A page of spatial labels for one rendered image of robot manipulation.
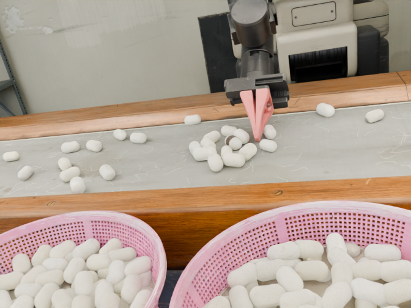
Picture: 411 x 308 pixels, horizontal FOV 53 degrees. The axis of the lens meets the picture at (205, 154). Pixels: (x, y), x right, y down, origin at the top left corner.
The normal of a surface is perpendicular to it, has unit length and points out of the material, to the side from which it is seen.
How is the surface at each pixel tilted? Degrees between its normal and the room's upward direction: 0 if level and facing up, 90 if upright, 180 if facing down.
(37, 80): 90
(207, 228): 90
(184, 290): 75
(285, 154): 0
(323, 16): 98
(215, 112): 45
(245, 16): 40
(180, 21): 90
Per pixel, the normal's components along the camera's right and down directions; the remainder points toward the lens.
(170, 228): -0.21, 0.44
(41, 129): -0.27, -0.33
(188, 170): -0.18, -0.90
